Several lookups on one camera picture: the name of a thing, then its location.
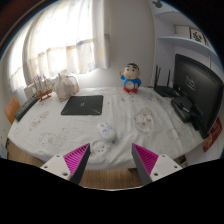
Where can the black mouse pad green lines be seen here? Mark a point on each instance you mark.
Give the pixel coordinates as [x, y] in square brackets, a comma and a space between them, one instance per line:
[83, 105]

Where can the black keyboard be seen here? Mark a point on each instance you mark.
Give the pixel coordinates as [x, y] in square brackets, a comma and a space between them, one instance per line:
[26, 108]

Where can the white printed tablecloth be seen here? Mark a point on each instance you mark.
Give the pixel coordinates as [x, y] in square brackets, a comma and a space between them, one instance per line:
[66, 133]

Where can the orange wooden chair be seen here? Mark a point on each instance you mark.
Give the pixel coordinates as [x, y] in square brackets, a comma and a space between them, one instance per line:
[12, 109]

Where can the white cartoon-print computer mouse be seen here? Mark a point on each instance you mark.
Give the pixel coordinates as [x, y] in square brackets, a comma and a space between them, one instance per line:
[106, 131]

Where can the wooden model sailing ship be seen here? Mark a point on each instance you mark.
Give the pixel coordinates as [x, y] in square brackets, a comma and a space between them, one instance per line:
[43, 89]

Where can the white sheer curtain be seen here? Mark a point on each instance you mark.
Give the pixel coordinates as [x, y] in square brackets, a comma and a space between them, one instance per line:
[66, 36]

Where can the black router with antennas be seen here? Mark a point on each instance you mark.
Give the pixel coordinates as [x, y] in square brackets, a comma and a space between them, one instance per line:
[165, 90]

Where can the cartoon boy figure clock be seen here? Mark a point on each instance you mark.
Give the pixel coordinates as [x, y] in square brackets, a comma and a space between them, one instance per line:
[131, 78]

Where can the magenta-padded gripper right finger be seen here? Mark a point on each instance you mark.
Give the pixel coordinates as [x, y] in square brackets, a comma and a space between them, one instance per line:
[145, 158]

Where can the black box device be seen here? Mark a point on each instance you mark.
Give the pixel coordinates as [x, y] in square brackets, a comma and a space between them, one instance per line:
[182, 106]

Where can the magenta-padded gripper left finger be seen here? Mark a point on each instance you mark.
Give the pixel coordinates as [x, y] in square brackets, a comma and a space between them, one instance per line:
[77, 157]

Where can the red paper packet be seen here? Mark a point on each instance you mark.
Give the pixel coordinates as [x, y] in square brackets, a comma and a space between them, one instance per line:
[213, 135]

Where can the black computer monitor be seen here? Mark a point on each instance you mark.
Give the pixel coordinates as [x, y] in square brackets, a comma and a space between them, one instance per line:
[196, 86]

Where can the white wall shelf unit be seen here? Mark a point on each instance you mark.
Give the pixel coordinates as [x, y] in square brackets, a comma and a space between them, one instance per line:
[180, 40]

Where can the large white conch shell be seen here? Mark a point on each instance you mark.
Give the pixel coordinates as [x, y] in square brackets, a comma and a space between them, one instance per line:
[66, 87]

